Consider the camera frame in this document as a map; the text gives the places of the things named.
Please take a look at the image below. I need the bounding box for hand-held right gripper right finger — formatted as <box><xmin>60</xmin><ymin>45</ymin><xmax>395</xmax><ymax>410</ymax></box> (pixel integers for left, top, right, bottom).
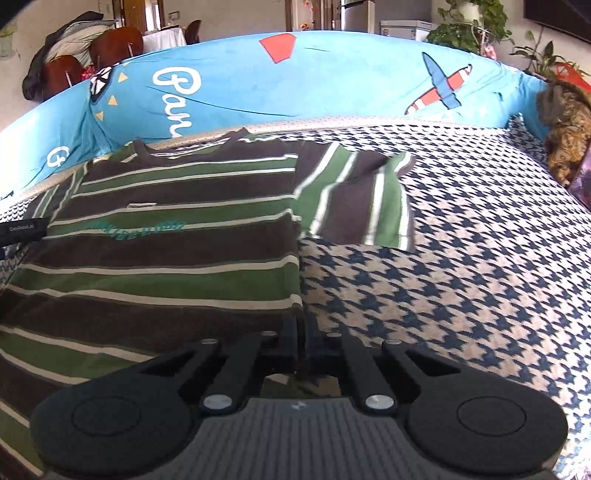
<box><xmin>307</xmin><ymin>315</ymin><xmax>462</xmax><ymax>413</ymax></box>

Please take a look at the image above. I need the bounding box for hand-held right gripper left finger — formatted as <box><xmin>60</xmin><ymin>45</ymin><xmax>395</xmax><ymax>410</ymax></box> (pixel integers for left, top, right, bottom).
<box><xmin>139</xmin><ymin>315</ymin><xmax>299</xmax><ymax>414</ymax></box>

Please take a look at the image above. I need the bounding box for green brown striped t-shirt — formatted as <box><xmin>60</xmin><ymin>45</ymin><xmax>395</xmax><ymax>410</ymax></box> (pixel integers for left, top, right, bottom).
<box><xmin>0</xmin><ymin>129</ymin><xmax>417</xmax><ymax>477</ymax></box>

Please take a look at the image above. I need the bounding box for brown wooden chair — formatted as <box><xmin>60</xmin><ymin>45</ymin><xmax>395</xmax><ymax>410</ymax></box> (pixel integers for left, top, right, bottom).
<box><xmin>41</xmin><ymin>54</ymin><xmax>85</xmax><ymax>101</ymax></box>
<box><xmin>89</xmin><ymin>26</ymin><xmax>145</xmax><ymax>68</ymax></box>

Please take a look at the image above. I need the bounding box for houndstooth sofa mat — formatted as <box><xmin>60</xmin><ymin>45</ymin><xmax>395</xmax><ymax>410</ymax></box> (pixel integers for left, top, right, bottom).
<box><xmin>0</xmin><ymin>115</ymin><xmax>591</xmax><ymax>480</ymax></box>

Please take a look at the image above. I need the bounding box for pile of jackets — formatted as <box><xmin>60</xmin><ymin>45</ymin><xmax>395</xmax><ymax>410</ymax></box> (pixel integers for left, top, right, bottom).
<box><xmin>21</xmin><ymin>22</ymin><xmax>117</xmax><ymax>103</ymax></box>

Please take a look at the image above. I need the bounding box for table with white cloth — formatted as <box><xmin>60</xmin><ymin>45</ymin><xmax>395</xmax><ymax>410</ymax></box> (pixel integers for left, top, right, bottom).
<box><xmin>141</xmin><ymin>27</ymin><xmax>188</xmax><ymax>55</ymax></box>

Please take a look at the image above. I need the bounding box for blue printed sofa cover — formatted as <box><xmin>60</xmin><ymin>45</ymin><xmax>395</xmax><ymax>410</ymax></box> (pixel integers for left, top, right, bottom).
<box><xmin>0</xmin><ymin>31</ymin><xmax>555</xmax><ymax>200</ymax></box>

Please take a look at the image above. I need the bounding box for purple cloth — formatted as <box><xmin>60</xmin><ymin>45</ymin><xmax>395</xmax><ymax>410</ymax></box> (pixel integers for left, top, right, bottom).
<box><xmin>568</xmin><ymin>152</ymin><xmax>591</xmax><ymax>209</ymax></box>

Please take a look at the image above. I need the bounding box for brown furry cushion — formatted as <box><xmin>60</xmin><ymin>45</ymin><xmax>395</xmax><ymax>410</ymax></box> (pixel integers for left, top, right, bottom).
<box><xmin>534</xmin><ymin>78</ymin><xmax>591</xmax><ymax>186</ymax></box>

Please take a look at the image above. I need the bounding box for white chest freezer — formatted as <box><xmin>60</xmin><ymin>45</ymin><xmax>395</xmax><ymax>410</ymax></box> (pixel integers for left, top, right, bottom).
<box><xmin>379</xmin><ymin>19</ymin><xmax>435</xmax><ymax>42</ymax></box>

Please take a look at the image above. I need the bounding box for silver refrigerator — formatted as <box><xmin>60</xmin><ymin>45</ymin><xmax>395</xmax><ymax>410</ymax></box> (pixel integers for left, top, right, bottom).
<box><xmin>340</xmin><ymin>0</ymin><xmax>378</xmax><ymax>33</ymax></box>

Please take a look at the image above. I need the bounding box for potted pothos plant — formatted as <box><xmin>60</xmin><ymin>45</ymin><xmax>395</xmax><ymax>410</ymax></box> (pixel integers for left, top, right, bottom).
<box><xmin>438</xmin><ymin>0</ymin><xmax>509</xmax><ymax>29</ymax></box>
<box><xmin>427</xmin><ymin>21</ymin><xmax>491</xmax><ymax>56</ymax></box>

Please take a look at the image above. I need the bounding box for tall leafy potted plant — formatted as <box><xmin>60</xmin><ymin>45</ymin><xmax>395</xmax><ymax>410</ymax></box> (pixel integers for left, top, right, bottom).
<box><xmin>510</xmin><ymin>30</ymin><xmax>570</xmax><ymax>78</ymax></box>

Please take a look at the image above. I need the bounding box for red plastic bag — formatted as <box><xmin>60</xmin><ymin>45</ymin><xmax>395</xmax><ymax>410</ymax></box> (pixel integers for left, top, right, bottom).
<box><xmin>551</xmin><ymin>62</ymin><xmax>591</xmax><ymax>87</ymax></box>

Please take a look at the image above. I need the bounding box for black television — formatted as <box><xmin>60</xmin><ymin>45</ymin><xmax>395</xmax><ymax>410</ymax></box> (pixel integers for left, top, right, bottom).
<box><xmin>523</xmin><ymin>0</ymin><xmax>591</xmax><ymax>41</ymax></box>

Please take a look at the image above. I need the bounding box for lavender wall sticker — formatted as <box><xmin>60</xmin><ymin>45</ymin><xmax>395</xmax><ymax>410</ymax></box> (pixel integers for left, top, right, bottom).
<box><xmin>0</xmin><ymin>25</ymin><xmax>20</xmax><ymax>61</ymax></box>

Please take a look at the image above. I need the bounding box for wide wooden door frame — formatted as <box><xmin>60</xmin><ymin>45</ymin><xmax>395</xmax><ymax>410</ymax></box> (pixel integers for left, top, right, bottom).
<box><xmin>283</xmin><ymin>0</ymin><xmax>343</xmax><ymax>32</ymax></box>

